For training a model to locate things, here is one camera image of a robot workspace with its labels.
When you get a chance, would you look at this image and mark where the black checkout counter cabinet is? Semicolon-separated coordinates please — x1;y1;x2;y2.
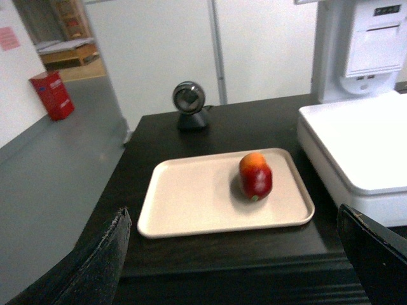
72;92;407;305

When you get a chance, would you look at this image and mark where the beige plastic tray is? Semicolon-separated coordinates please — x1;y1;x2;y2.
137;148;315;238

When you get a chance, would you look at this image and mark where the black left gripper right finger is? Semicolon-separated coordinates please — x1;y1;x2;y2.
337;204;406;304

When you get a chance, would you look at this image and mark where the white checkout scale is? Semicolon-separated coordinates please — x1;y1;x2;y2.
298;91;406;227

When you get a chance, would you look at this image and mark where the red fire extinguisher box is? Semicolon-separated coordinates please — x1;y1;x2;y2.
29;71;74;121

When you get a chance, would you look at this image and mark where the white POS terminal stand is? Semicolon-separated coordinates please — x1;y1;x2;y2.
311;1;406;104

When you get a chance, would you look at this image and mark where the white partition panel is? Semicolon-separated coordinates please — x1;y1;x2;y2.
83;1;317;131

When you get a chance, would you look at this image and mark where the pink wall notice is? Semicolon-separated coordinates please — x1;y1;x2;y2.
0;27;20;51

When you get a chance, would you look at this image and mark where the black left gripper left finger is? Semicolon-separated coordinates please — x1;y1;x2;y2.
8;208;132;304

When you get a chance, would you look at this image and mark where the wooden pallet table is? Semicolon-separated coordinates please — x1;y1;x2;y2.
34;37;99;66

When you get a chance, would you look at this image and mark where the black round barcode scanner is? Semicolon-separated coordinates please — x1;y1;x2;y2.
172;81;209;131

